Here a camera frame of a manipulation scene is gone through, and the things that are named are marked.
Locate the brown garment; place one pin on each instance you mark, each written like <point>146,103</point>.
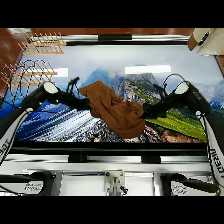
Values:
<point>116,113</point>

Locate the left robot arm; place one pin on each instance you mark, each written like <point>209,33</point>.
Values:
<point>40,95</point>

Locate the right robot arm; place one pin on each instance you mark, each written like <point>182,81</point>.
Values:
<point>186,96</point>

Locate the white garment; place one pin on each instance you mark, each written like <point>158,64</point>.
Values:
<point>210,41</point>

